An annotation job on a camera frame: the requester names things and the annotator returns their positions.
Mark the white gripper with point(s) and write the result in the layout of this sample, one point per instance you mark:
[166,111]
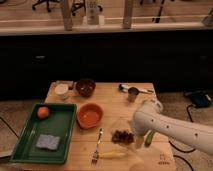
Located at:
[139,139]

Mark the dark red grape bunch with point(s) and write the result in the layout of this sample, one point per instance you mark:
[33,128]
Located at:
[122,137]

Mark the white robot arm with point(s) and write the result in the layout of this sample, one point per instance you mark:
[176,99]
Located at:
[149,117]

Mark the orange red bowl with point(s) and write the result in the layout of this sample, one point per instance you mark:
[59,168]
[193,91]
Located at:
[89,115]

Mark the dark brown bowl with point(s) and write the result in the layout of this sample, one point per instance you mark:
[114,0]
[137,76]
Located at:
[85,87]

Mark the yellow banana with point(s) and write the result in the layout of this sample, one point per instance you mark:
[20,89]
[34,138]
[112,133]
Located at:
[113,154]

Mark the silver fork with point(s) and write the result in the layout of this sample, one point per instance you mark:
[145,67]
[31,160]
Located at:
[95,155]

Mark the small metal cup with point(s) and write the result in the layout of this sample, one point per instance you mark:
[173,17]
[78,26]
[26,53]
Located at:
[132,94]

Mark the dark blue device on floor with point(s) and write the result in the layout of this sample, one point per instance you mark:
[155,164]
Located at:
[200,99]

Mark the green plastic tray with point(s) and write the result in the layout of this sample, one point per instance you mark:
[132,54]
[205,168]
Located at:
[59,123]

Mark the white round container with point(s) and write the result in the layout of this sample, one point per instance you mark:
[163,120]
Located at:
[61,90]

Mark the blue grey sponge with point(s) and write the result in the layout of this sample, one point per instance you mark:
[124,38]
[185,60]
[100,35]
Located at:
[49,142]

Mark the orange fruit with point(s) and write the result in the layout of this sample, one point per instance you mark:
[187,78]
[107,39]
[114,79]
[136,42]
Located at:
[43,112]

